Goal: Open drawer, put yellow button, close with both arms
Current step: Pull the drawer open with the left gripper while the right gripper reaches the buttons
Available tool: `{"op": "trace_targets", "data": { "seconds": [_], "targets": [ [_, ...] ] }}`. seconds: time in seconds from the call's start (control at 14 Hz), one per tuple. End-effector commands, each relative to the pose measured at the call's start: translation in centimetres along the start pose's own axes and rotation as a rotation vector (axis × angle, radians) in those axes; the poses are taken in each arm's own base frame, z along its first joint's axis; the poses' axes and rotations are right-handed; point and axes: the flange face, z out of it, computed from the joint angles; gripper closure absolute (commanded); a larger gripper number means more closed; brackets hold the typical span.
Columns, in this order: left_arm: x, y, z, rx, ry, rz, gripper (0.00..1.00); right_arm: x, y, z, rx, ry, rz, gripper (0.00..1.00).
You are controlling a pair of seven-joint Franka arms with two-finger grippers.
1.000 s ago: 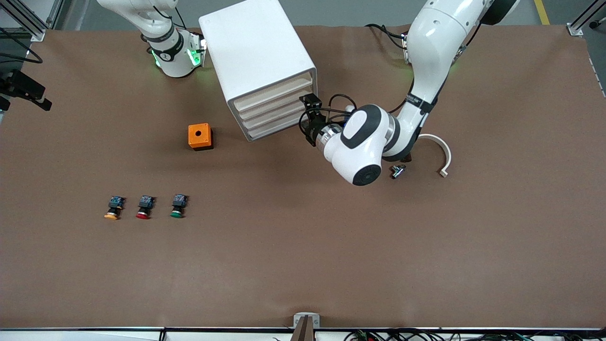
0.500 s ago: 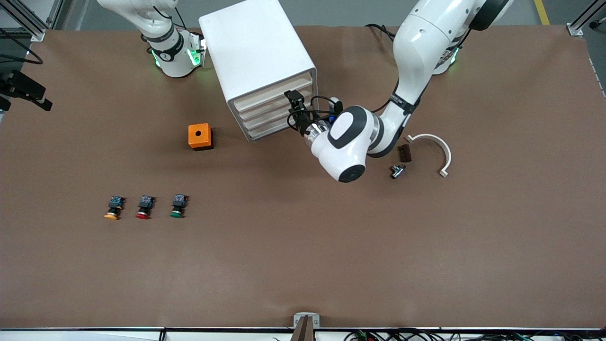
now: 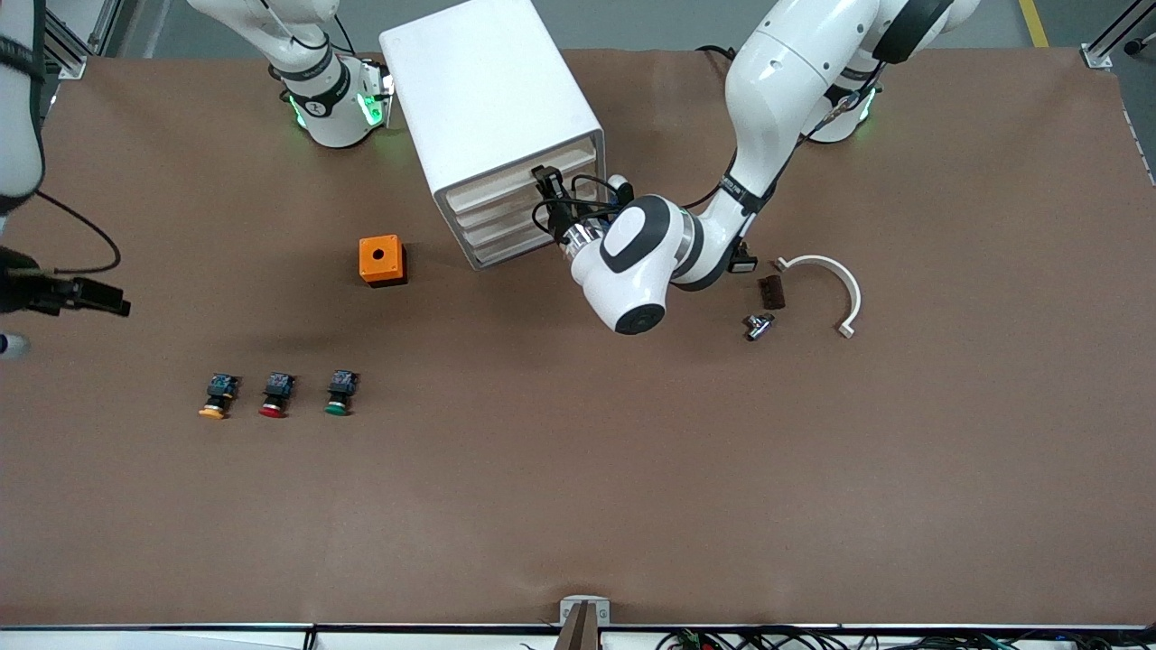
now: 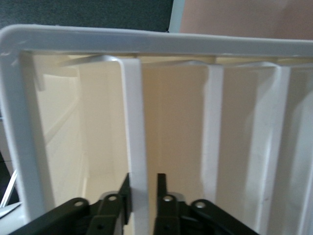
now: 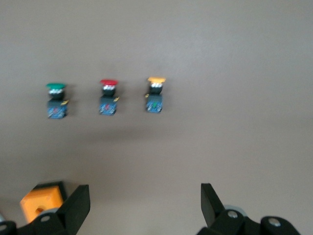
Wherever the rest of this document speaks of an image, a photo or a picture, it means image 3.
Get yellow push button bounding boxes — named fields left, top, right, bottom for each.
left=198, top=373, right=240, bottom=421

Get white drawer cabinet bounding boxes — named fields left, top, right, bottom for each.
left=379, top=0, right=609, bottom=272

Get red push button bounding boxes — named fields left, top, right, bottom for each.
left=258, top=371, right=297, bottom=419

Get green push button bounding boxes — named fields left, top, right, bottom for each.
left=324, top=369, right=359, bottom=417

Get brown table mat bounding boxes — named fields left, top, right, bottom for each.
left=0, top=45, right=1156, bottom=628

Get white curved plastic clamp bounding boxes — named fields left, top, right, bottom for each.
left=774, top=255, right=863, bottom=339

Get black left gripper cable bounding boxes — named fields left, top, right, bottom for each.
left=531, top=174, right=626, bottom=237

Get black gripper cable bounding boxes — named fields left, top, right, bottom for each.
left=531, top=174, right=626, bottom=237
left=34, top=192, right=123, bottom=274

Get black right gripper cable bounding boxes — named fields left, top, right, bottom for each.
left=34, top=192, right=123, bottom=274

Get orange button enclosure box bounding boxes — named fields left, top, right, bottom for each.
left=359, top=235, right=408, bottom=288

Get aluminium frame post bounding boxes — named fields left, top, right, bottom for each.
left=41, top=0, right=118, bottom=80
left=1079, top=0, right=1156, bottom=71

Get grey metal bracket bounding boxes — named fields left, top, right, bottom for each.
left=559, top=596, right=611, bottom=650

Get black cable bundle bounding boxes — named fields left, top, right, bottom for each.
left=655, top=626, right=1156, bottom=650

